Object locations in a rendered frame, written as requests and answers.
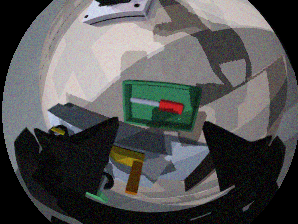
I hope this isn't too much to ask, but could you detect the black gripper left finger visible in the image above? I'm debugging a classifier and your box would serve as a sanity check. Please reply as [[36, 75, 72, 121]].
[[35, 117, 120, 196]]

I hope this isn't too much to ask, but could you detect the green tray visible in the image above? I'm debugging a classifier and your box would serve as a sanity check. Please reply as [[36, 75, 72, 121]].
[[122, 80, 202, 132], [128, 83, 197, 125]]

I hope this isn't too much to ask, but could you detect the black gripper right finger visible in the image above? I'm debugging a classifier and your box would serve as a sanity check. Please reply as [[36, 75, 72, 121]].
[[202, 121, 273, 192]]

